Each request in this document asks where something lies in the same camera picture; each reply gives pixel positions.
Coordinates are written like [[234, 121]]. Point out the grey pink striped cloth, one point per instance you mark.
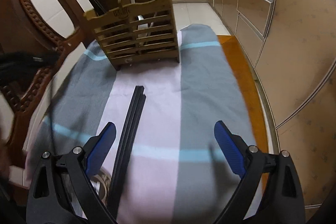
[[177, 173]]

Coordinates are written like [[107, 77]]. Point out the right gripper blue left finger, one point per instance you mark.
[[97, 148]]

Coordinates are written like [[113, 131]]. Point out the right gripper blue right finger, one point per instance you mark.
[[232, 146]]

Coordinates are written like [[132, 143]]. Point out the beige kitchen cabinets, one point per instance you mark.
[[290, 45]]

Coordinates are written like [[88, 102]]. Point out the wooden slatted utensil holder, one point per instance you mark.
[[120, 45]]

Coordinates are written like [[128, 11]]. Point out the carved brown wooden chair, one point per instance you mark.
[[39, 29]]

